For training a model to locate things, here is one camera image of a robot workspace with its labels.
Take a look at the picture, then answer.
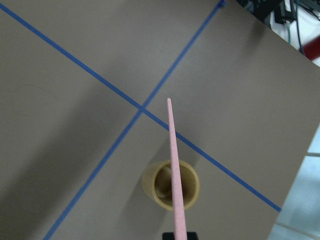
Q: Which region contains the bamboo cup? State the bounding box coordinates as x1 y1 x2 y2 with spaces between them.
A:
141 160 200 211

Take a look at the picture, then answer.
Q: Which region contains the pink chopstick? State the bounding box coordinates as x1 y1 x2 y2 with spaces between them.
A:
167 98 188 240

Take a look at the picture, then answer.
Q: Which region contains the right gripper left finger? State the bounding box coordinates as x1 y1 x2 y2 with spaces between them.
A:
162 232 175 240

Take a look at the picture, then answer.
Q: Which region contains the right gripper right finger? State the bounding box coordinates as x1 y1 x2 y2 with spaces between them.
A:
187 231 198 240

